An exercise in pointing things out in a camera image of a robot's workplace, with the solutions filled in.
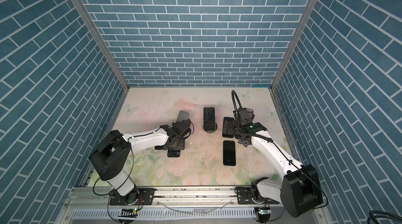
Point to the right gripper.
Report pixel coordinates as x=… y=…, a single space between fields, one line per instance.
x=230 y=128

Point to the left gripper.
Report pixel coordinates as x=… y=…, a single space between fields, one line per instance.
x=181 y=147

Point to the black phone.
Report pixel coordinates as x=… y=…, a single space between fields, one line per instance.
x=228 y=131

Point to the purple-edged phone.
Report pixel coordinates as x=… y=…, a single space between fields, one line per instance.
x=173 y=153

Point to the teal phone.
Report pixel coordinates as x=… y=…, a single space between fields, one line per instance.
x=229 y=153

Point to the teal-edged phone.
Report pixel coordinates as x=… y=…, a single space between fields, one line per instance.
x=209 y=115

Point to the grey stand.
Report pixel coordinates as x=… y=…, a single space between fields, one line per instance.
x=245 y=141

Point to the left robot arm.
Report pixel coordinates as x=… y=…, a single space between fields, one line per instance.
x=110 y=155

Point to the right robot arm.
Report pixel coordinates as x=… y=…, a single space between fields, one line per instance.
x=300 y=189

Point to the wooden round stand left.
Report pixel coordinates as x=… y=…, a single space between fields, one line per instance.
x=183 y=115

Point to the wooden round stand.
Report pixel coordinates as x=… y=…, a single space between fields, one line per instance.
x=183 y=115
x=210 y=127

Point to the wooden round stand right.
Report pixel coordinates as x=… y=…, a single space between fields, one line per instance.
x=210 y=127

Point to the right controller board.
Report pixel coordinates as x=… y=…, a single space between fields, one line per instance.
x=262 y=214

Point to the controller board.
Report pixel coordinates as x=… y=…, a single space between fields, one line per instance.
x=127 y=216
x=262 y=214

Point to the left controller board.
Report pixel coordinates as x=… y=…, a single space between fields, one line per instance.
x=127 y=216

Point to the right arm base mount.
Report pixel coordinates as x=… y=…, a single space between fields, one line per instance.
x=249 y=195

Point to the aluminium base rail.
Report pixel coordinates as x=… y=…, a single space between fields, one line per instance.
x=172 y=196

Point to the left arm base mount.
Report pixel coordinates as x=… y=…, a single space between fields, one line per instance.
x=138 y=196

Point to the left frame post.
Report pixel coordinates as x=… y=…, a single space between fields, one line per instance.
x=89 y=23

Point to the frame post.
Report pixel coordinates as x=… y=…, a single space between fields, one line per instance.
x=89 y=23
x=293 y=43

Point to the right frame post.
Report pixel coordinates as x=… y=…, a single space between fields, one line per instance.
x=293 y=43

